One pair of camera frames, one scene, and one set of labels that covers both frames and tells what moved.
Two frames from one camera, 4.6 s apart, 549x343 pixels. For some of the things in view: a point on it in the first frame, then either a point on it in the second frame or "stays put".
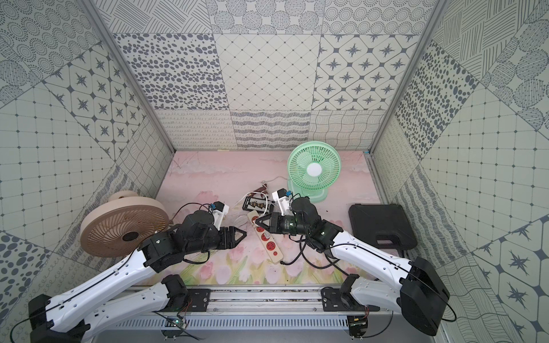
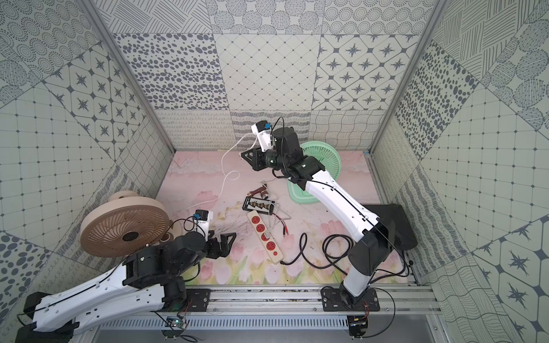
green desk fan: [313, 168] stays put
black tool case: [385, 226] stays put
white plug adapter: [282, 198] to [264, 135]
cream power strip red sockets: [266, 239] stays put
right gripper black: [274, 221] to [256, 159]
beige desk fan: [117, 226] stays put
